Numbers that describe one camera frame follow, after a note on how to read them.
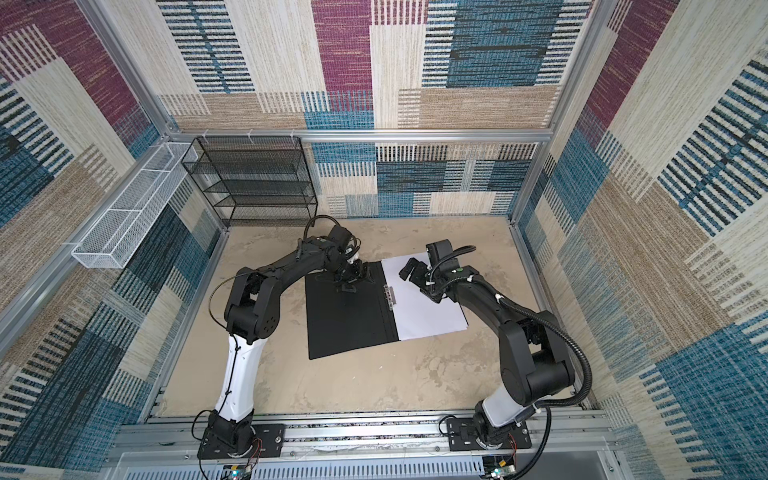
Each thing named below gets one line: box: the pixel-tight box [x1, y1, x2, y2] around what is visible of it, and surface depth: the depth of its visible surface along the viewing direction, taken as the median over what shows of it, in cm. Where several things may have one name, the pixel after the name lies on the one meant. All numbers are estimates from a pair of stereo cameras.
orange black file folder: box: [304, 260, 399, 360], surface depth 96 cm
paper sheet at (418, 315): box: [381, 252, 469, 341], surface depth 94 cm
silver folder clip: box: [383, 284, 397, 311], surface depth 101 cm
